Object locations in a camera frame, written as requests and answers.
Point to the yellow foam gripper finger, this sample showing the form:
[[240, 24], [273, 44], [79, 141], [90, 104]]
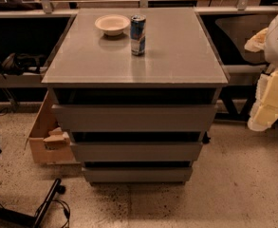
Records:
[[264, 112]]

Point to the grey drawer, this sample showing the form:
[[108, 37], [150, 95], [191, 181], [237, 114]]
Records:
[[136, 151], [137, 174], [135, 118]]

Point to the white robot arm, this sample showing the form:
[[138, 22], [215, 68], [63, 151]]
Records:
[[266, 40]]

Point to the grey drawer cabinet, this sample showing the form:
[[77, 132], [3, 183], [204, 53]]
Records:
[[178, 67]]

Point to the grey bottom drawer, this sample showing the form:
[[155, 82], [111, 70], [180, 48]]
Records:
[[137, 174]]

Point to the grey top drawer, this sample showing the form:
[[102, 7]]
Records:
[[135, 118]]

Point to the black chair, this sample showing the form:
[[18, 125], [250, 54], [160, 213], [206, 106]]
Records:
[[244, 67]]

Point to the blue silver drink can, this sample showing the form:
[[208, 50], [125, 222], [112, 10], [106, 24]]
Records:
[[137, 34]]

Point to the white bowl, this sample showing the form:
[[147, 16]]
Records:
[[112, 24]]

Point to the cardboard box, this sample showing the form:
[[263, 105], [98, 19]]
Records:
[[48, 143]]

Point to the black headset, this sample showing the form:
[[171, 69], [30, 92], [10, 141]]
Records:
[[19, 63]]

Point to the black stand with cable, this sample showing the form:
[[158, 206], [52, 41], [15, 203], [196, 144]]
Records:
[[35, 221]]

